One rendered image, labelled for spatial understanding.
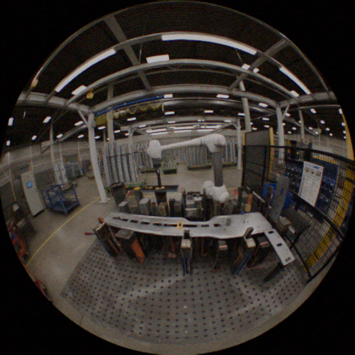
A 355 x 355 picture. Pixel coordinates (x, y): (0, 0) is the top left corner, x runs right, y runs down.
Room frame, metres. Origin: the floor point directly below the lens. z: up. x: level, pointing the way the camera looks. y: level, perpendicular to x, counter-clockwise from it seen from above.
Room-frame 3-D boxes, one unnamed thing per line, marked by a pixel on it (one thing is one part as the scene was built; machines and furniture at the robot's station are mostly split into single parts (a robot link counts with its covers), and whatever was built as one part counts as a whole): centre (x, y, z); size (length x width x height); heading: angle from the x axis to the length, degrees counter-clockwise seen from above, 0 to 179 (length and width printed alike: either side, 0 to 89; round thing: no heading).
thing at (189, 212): (0.75, -0.12, 0.94); 0.18 x 0.13 x 0.49; 80
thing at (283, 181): (0.43, -0.71, 1.17); 0.12 x 0.01 x 0.34; 170
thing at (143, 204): (0.79, 0.31, 0.90); 0.13 x 0.10 x 0.41; 170
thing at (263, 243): (0.29, -0.49, 0.84); 0.11 x 0.10 x 0.28; 170
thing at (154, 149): (0.94, 0.18, 1.54); 0.13 x 0.11 x 0.16; 23
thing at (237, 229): (0.56, 0.03, 1.00); 1.38 x 0.22 x 0.02; 80
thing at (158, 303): (0.56, -0.29, 0.68); 2.56 x 1.61 x 0.04; 89
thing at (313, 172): (0.29, -0.97, 1.30); 0.23 x 0.02 x 0.31; 170
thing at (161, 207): (0.75, 0.14, 0.89); 0.13 x 0.11 x 0.38; 170
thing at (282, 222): (0.31, -0.70, 0.88); 0.08 x 0.08 x 0.36; 80
